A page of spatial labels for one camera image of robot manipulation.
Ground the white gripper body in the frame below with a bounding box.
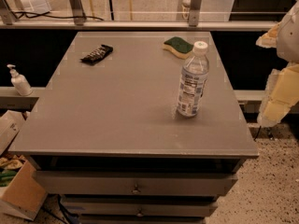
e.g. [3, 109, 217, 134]
[277, 1, 299, 63]

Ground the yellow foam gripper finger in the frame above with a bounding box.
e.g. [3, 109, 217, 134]
[257, 63, 299, 128]
[256, 23, 280, 49]

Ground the clear plastic water bottle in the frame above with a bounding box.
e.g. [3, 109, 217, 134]
[177, 41, 209, 117]

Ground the white pump dispenser bottle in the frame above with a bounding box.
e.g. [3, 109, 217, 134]
[7, 64, 33, 96]

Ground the green yellow sponge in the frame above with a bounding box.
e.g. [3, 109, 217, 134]
[163, 36, 193, 60]

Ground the black snack bar wrapper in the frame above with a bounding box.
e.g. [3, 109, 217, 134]
[80, 45, 113, 64]

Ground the grey drawer cabinet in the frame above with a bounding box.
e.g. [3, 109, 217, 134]
[10, 32, 258, 224]

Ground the white cardboard box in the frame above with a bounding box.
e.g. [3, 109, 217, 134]
[0, 110, 25, 155]

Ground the cardboard box with items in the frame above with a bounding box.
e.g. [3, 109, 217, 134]
[0, 161, 48, 220]

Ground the black cable on floor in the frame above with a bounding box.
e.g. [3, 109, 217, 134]
[12, 10, 105, 22]

